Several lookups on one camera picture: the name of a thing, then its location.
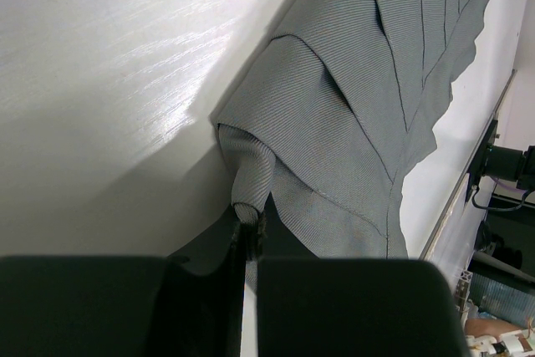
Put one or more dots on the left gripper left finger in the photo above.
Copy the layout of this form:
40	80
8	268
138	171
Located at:
185	304

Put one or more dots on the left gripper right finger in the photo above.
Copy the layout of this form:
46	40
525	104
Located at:
310	306

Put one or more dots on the grey pleated skirt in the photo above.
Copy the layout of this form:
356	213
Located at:
337	110

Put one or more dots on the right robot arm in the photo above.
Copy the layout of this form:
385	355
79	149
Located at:
510	165

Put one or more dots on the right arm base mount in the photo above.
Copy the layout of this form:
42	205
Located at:
477	163

